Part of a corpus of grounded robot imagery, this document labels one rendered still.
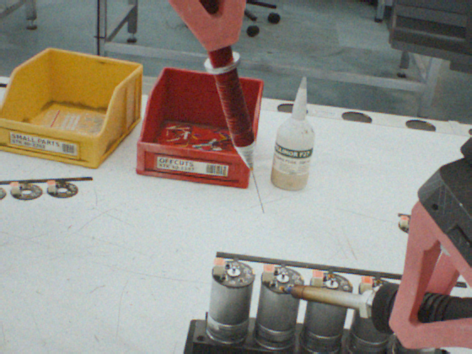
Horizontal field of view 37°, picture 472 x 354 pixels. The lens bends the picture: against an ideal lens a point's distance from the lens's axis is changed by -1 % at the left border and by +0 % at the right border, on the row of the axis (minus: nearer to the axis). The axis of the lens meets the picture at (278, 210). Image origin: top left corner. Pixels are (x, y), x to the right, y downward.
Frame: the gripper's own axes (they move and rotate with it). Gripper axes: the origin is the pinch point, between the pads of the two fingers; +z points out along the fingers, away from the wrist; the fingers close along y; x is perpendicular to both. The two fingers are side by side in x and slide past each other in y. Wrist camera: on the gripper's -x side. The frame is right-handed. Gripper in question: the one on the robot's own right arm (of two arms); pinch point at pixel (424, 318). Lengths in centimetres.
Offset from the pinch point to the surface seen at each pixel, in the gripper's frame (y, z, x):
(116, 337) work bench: 5.7, 16.6, -9.9
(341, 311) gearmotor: -2.4, 7.2, -3.3
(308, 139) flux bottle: -17.8, 15.7, -19.1
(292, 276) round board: -1.3, 7.7, -6.4
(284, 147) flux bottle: -16.4, 17.1, -19.7
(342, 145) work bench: -28.6, 22.2, -20.9
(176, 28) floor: -190, 202, -202
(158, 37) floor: -172, 197, -194
